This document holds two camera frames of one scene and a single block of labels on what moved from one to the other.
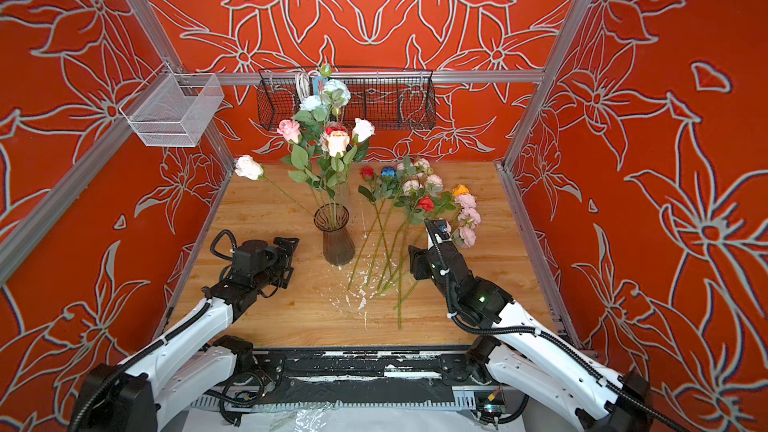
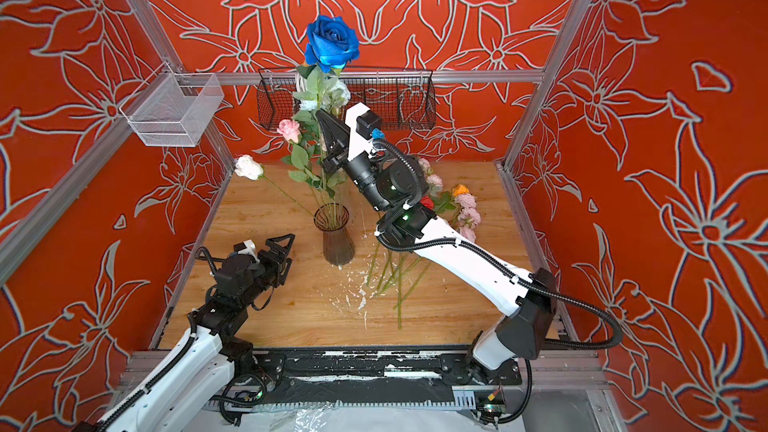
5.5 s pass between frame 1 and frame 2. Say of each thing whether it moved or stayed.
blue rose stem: moved
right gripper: moved
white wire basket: stayed
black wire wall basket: stayed
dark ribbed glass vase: stayed
